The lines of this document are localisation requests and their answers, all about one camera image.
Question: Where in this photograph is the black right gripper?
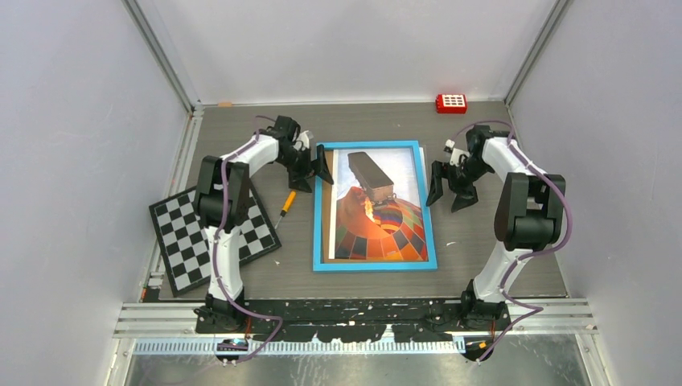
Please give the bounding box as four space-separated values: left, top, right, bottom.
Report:
427 158 493 213

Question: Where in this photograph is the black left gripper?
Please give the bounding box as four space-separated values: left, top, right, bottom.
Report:
276 145 332 194

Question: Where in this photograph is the orange handled screwdriver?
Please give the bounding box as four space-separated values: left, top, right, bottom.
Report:
274 190 297 229

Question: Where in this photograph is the hot air balloon photo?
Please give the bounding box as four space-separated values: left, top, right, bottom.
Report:
328 147 429 262

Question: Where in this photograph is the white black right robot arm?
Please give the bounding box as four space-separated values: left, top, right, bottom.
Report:
426 121 566 331

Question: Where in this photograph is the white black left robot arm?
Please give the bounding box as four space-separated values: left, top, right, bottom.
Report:
193 116 334 333

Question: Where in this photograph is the red toy brick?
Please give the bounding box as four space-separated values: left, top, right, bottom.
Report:
435 93 468 114

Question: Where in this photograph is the black white chessboard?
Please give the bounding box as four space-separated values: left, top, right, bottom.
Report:
149 187 281 297

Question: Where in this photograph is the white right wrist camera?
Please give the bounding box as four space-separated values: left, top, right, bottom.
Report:
444 139 470 166

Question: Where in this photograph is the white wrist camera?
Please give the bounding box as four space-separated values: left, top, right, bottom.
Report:
444 139 470 166
294 130 314 151

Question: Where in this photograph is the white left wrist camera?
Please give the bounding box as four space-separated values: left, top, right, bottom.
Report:
294 130 314 151

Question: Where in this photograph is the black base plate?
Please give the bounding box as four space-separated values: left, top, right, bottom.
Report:
193 298 511 343

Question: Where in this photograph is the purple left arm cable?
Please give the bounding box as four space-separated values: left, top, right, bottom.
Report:
212 115 286 368

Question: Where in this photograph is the aluminium front rail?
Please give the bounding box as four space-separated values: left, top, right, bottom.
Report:
113 298 598 356

